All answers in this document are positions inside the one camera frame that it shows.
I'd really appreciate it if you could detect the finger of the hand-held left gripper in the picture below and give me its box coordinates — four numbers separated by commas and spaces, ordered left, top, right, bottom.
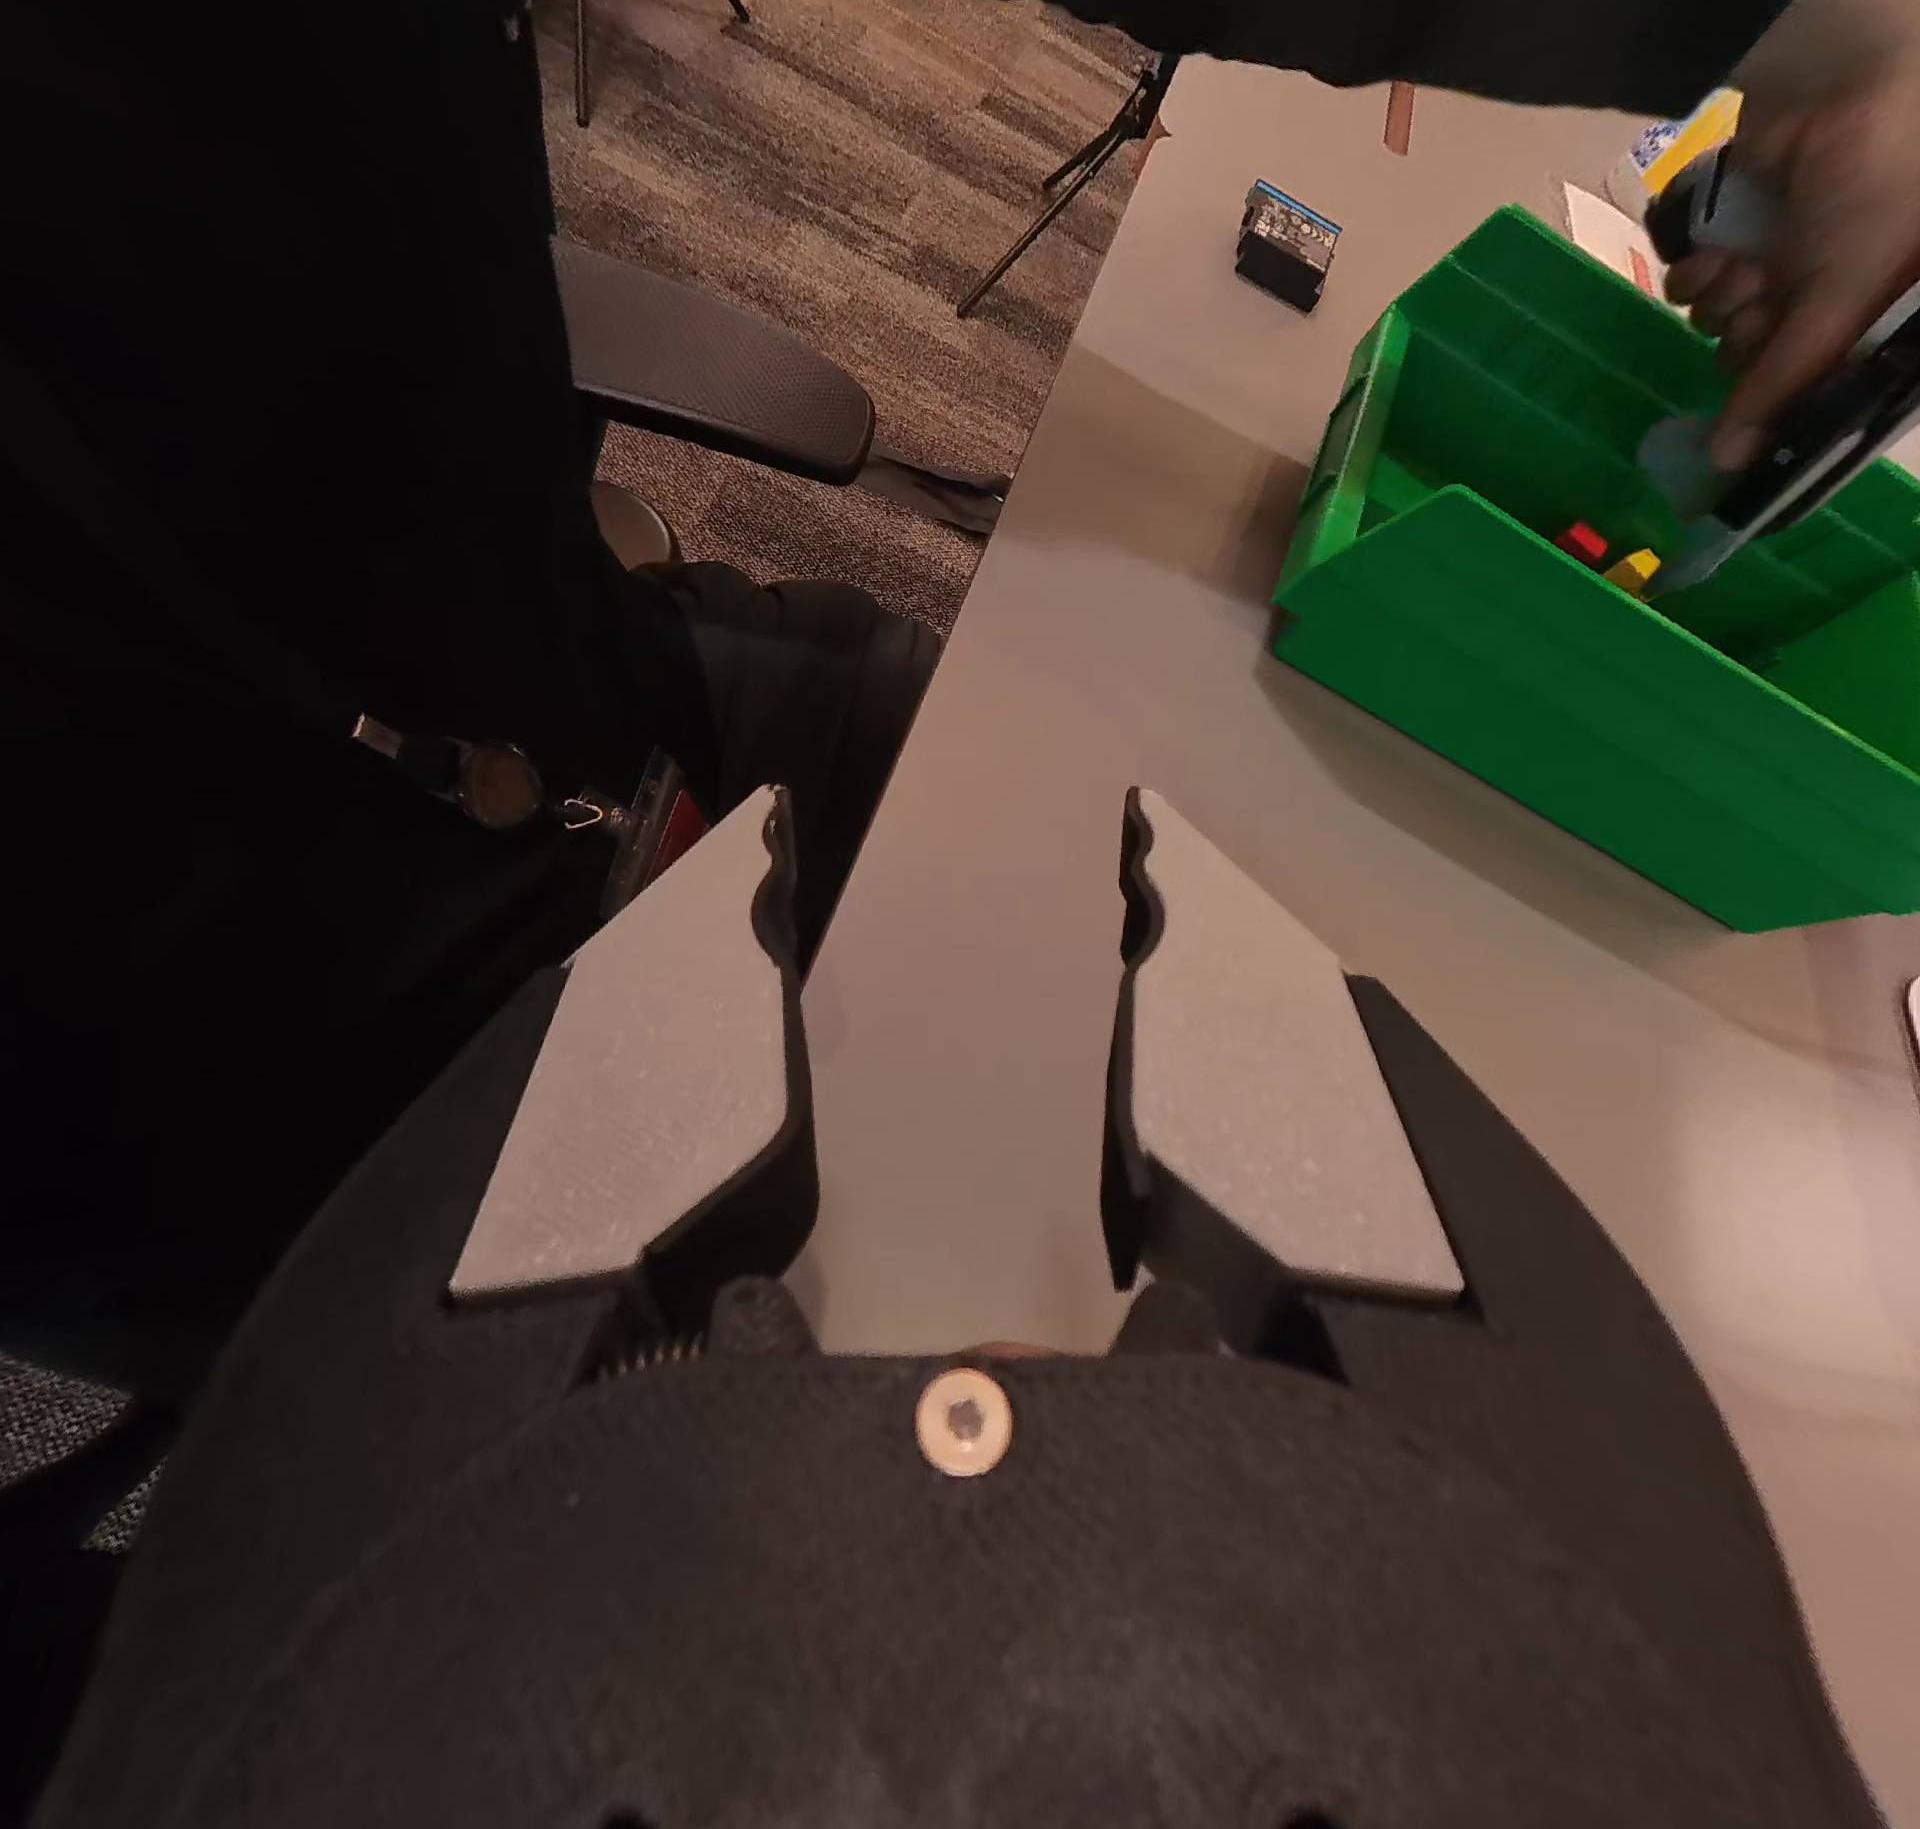
1640, 503, 1814, 604

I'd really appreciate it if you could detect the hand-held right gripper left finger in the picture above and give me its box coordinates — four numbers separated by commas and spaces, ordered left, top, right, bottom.
448, 783, 817, 1308

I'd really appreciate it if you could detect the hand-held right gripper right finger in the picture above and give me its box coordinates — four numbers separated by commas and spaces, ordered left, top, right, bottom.
1102, 785, 1464, 1308

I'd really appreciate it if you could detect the green plastic bin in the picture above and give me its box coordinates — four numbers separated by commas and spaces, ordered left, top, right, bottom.
1272, 205, 1920, 936

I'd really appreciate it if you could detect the red badge card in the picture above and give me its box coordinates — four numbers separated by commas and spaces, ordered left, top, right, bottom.
597, 751, 709, 920

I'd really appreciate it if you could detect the printed paper sheet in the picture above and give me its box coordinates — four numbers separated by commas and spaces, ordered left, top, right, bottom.
1560, 178, 1670, 289

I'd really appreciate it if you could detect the white wipes canister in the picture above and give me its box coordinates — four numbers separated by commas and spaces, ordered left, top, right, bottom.
1611, 91, 1745, 202

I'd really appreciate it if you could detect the black battery pack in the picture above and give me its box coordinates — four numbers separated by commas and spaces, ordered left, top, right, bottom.
1231, 178, 1343, 318

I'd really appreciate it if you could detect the person's torso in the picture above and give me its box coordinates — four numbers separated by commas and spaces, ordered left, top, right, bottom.
0, 0, 604, 1351

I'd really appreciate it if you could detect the black office chair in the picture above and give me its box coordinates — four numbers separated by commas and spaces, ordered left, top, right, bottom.
553, 242, 881, 574

